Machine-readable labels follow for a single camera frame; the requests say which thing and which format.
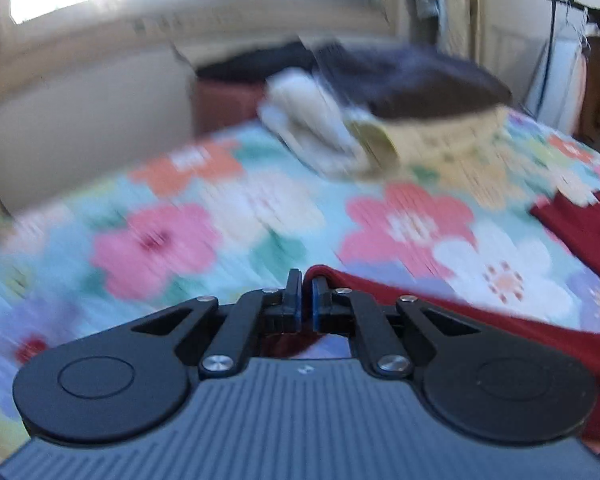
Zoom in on clothes rack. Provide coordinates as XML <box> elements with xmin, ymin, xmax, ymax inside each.
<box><xmin>525</xmin><ymin>0</ymin><xmax>593</xmax><ymax>126</ymax></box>

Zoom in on cardboard box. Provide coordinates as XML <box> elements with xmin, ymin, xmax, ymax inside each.
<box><xmin>170</xmin><ymin>35</ymin><xmax>341</xmax><ymax>137</ymax></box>

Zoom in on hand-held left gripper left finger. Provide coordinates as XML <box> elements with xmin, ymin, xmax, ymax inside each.
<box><xmin>130</xmin><ymin>268</ymin><xmax>302</xmax><ymax>378</ymax></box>

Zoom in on dark purple folded garment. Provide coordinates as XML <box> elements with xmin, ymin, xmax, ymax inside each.
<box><xmin>312</xmin><ymin>42</ymin><xmax>513</xmax><ymax>122</ymax></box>

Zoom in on white folded cloth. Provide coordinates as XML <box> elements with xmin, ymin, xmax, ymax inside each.
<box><xmin>258</xmin><ymin>69</ymin><xmax>376</xmax><ymax>180</ymax></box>

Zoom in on black garment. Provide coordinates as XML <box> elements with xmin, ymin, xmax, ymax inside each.
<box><xmin>196</xmin><ymin>42</ymin><xmax>321</xmax><ymax>83</ymax></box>

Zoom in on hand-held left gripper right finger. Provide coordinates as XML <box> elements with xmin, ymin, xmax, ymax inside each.
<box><xmin>312</xmin><ymin>276</ymin><xmax>482</xmax><ymax>376</ymax></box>

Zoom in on floral printed blanket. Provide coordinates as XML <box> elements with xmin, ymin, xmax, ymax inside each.
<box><xmin>0</xmin><ymin>109</ymin><xmax>600</xmax><ymax>465</ymax></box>

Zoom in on pale yellow folded garment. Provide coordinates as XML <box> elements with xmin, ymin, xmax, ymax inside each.
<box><xmin>347</xmin><ymin>105</ymin><xmax>510</xmax><ymax>171</ymax></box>

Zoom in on beige curtain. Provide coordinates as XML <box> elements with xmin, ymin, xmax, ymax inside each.
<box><xmin>380</xmin><ymin>0</ymin><xmax>483</xmax><ymax>66</ymax></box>

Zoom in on dark red garment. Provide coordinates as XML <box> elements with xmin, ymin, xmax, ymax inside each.
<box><xmin>260</xmin><ymin>194</ymin><xmax>600</xmax><ymax>443</ymax></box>

